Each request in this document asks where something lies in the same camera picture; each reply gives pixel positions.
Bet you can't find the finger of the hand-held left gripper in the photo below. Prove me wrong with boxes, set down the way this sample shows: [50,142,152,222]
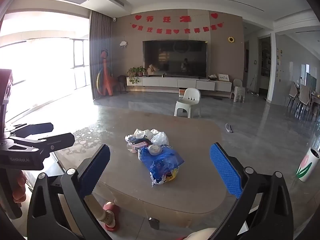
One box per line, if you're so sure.
[11,133,75,153]
[5,122,54,139]

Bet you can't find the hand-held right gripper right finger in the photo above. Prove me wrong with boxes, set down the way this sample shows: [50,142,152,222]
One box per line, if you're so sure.
[209,142,294,240]

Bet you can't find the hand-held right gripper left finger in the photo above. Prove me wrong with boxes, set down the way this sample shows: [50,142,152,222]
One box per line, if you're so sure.
[27,144,112,240]

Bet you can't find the person's left hand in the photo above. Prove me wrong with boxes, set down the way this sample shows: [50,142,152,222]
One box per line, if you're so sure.
[11,170,27,207]

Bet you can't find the red slipper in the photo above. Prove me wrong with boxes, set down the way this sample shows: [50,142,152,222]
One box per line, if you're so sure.
[103,201,120,232]

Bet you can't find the small pink box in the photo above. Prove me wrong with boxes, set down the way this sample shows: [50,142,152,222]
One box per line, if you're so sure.
[132,141,148,153]

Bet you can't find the person's left leg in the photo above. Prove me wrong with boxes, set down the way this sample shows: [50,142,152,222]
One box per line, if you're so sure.
[84,194,117,227]

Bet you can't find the person's leg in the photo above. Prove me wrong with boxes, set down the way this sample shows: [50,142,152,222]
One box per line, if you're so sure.
[184,227,218,240]
[84,194,117,227]

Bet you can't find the round white lid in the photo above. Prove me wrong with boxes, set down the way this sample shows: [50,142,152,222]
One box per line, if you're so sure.
[147,144,163,156]

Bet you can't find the blue plastic bag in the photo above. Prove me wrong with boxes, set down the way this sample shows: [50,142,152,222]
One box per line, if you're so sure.
[139,145,185,187]

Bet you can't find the person's right leg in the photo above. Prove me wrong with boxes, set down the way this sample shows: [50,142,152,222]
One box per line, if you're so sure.
[184,227,218,240]

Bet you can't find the clear plastic bag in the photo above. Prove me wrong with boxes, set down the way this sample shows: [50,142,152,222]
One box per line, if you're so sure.
[151,131,170,146]

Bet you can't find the orange dinosaur toy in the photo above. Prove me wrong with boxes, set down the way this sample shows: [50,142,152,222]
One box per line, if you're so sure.
[96,50,118,97]

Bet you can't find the stacked white plastic stools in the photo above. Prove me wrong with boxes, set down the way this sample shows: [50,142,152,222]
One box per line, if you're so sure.
[230,78,246,103]

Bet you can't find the white plastic chair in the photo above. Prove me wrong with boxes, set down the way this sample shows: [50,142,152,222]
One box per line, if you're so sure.
[174,88,201,119]

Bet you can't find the large window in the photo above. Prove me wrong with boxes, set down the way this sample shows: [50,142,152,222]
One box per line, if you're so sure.
[0,11,91,123]

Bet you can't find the white bin with tulip print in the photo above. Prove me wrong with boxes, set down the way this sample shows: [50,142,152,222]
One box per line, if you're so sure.
[296,147,320,182]

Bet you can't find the white mop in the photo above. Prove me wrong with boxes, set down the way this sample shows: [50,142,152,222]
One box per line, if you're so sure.
[247,74,259,96]

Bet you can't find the dark round stand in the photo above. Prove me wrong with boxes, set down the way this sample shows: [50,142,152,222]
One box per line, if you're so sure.
[117,75,128,94]

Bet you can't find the grey curtain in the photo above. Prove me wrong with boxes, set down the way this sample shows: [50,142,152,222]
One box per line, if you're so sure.
[89,10,112,101]

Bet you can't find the grey dining chair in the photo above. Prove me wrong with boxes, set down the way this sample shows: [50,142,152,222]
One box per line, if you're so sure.
[287,81,301,113]
[297,85,313,120]

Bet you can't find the white television cabinet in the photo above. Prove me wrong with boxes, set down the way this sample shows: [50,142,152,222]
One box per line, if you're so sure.
[126,76,233,93]

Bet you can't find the shelf unit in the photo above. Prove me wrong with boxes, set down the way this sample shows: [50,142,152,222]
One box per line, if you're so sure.
[261,42,271,76]

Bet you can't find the large flat television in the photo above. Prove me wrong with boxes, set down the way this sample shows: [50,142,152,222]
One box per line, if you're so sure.
[142,39,208,78]

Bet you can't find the dark green board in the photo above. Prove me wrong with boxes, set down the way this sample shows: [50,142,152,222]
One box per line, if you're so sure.
[306,72,317,91]

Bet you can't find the red paper banner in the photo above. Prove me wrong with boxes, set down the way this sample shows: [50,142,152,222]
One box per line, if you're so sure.
[131,23,223,35]

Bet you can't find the red paper letter decoration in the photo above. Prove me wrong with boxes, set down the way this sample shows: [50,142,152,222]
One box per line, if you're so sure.
[135,12,218,23]

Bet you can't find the colourful wall stickers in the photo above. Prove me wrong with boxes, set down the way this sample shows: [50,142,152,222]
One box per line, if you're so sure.
[277,48,283,81]

